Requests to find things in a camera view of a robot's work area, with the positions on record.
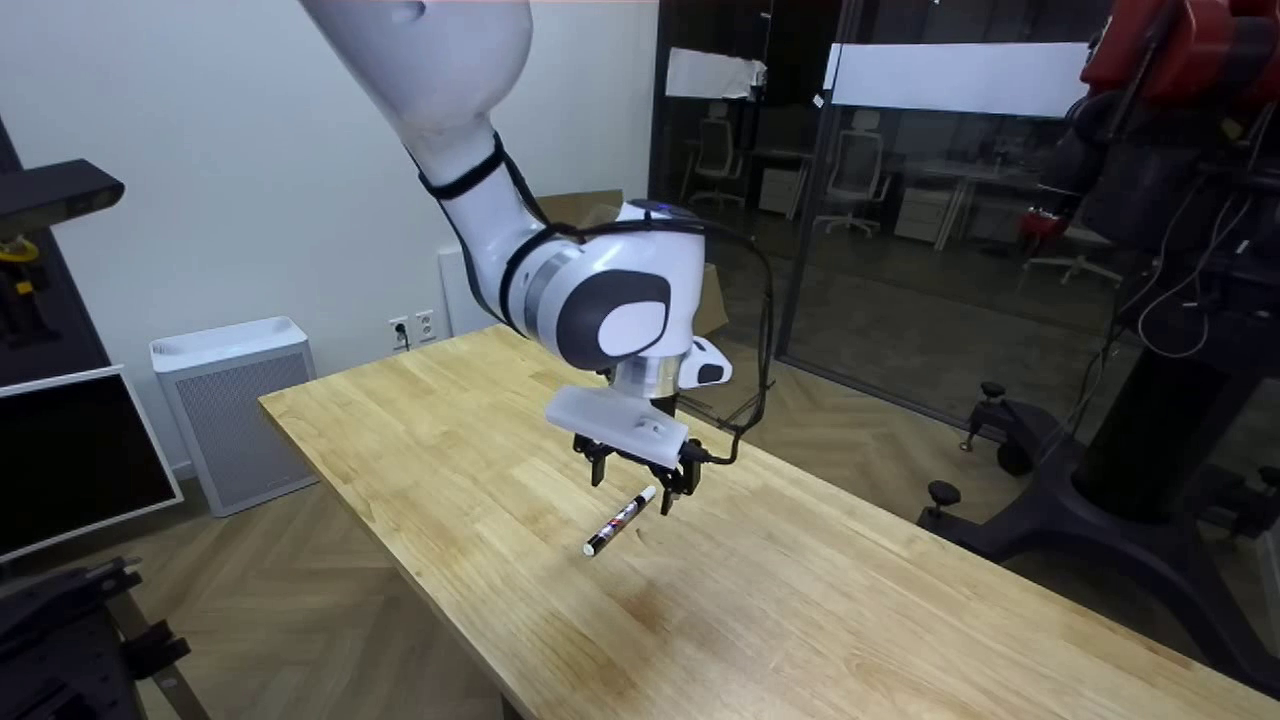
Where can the white air purifier box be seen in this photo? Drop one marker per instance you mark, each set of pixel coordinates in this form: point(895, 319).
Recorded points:
point(240, 412)

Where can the white paper sign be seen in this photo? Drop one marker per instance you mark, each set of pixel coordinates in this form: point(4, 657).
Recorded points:
point(714, 75)

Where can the black and red pen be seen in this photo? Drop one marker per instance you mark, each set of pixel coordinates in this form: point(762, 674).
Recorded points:
point(616, 527)

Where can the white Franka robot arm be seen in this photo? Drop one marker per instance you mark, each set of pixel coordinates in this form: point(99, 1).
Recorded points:
point(455, 66)

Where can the black framed shelf cabinet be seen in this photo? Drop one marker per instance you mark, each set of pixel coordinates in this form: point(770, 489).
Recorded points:
point(67, 452)

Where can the yellow tool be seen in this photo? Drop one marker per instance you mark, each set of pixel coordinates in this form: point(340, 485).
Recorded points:
point(19, 251)

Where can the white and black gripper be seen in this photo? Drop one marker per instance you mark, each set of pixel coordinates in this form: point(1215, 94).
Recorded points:
point(624, 426)

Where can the red seat office chair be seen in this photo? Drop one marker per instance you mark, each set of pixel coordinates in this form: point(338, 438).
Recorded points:
point(1062, 245)

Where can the white wall outlet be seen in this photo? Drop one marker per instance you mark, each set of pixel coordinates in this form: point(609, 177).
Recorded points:
point(410, 326)

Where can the black tripod legs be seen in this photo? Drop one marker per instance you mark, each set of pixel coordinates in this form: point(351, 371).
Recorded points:
point(67, 640)

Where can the white board panel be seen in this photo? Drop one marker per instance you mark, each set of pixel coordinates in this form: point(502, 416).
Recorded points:
point(960, 77)

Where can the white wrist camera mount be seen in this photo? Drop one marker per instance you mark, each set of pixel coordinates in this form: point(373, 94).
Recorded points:
point(706, 365)

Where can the red robot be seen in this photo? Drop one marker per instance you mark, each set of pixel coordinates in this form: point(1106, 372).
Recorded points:
point(1185, 47)

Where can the black robot pedestal stand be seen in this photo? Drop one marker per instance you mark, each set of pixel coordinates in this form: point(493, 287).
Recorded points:
point(1161, 452)

